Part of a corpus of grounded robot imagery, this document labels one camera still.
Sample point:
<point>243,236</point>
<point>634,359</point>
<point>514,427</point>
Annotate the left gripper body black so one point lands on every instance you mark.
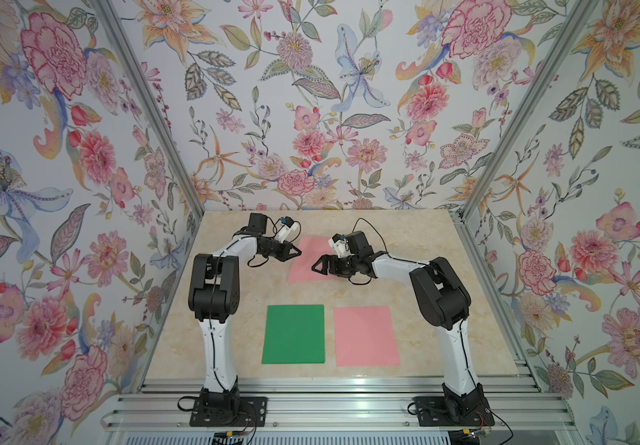
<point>270,247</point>

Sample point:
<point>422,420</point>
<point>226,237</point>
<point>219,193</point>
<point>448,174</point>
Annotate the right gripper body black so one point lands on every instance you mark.
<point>348,265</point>

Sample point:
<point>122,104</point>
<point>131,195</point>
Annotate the pink paper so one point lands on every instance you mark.
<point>365,337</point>
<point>312,249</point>

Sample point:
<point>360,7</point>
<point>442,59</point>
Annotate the green paper hidden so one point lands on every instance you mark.
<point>294,335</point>

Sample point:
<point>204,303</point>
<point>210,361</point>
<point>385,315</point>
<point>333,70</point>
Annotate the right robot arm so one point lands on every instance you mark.
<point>442,300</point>

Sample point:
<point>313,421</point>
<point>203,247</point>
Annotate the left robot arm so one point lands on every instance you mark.
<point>214,297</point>

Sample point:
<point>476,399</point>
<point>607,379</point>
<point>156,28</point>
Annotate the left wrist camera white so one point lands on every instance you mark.
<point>287,229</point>

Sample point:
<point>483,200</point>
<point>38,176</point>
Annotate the left corner aluminium post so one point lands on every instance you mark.
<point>111,23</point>

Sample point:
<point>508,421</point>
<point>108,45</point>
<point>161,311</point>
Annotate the corner aluminium post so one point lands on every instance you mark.
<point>111,23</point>
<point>567,36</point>

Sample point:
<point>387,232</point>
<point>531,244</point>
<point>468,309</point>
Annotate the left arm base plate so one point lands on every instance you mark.
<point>224,411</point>

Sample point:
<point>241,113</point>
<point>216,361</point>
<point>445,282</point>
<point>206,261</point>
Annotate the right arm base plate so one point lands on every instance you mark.
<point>450,413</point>

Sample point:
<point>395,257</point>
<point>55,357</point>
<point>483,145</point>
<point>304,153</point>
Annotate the aluminium rail frame front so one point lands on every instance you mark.
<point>524,411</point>

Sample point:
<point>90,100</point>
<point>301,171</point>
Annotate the right corner aluminium post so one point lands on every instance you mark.
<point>567,36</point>

